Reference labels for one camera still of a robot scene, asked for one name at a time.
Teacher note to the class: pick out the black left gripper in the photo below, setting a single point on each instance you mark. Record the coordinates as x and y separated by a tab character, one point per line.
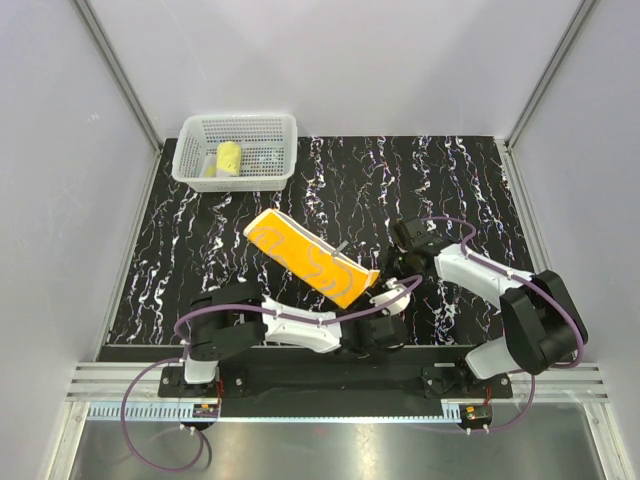
379	314

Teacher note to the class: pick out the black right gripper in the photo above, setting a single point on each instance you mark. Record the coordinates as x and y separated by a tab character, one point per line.
393	253

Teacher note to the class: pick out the orange and grey towel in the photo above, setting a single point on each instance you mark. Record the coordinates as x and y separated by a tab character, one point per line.
311	259

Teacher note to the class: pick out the yellow-green and grey towel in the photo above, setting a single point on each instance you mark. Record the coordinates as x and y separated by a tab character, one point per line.
224	162

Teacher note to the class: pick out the white plastic mesh basket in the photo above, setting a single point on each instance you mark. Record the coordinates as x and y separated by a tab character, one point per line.
269	151

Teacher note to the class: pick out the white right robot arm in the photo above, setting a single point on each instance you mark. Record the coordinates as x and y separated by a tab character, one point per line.
542	328

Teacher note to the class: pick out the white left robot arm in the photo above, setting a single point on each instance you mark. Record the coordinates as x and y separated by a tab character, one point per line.
226	322

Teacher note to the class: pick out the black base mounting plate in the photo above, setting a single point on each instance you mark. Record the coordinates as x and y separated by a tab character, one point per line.
403	379

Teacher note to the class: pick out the right orange connector box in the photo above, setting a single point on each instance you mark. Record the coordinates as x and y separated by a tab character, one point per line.
482	414

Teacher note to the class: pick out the orange connector box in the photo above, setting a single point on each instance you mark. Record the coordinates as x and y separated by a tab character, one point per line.
482	414
206	410

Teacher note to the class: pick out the left orange connector box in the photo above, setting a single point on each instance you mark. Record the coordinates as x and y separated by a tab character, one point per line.
206	410

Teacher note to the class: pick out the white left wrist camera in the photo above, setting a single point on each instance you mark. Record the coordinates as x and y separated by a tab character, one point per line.
393	300

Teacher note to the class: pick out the slotted cable duct rail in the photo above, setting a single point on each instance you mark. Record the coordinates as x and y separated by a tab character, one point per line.
230	412

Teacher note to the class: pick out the right aluminium frame post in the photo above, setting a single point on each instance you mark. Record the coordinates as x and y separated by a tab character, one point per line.
571	33

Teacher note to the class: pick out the aluminium frame post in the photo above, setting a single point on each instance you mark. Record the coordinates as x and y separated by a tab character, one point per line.
571	33
98	34

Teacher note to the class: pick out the left aluminium frame post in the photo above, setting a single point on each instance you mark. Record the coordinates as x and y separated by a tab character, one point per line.
98	34

